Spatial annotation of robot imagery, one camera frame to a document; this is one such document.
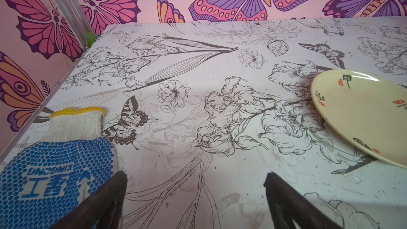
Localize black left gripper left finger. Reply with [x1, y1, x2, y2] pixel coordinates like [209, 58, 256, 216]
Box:
[50, 171, 128, 229]

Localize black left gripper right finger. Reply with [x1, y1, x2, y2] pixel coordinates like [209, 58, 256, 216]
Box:
[263, 172, 340, 229]

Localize cream dinner plate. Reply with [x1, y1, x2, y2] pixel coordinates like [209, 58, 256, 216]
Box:
[310, 70, 407, 168]

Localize blue dotted work glove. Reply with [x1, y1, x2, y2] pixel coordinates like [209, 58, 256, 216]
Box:
[1, 107, 118, 229]

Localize aluminium cage frame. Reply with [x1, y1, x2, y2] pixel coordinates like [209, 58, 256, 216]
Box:
[1, 0, 91, 161]

